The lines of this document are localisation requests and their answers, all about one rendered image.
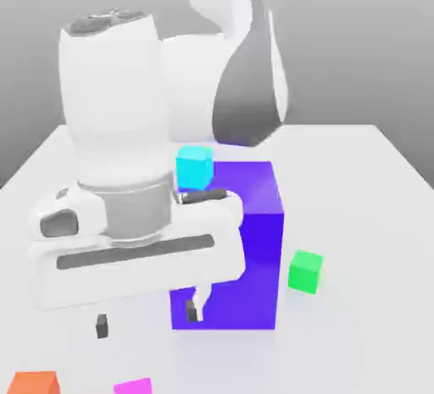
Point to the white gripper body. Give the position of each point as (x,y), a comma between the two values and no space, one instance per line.
(142,275)

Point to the small magenta cube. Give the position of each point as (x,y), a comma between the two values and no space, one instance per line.
(133,387)

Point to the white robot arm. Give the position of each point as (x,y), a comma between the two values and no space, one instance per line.
(112,102)

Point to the small green cube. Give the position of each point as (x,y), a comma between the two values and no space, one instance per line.
(304,273)

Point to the large purple box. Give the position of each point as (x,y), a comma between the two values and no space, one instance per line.
(261,255)

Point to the small orange cube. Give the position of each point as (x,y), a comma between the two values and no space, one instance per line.
(32,384)

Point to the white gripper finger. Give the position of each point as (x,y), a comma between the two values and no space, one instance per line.
(102,327)
(198,300)

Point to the small cyan cube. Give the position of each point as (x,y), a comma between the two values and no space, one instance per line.
(193,168)

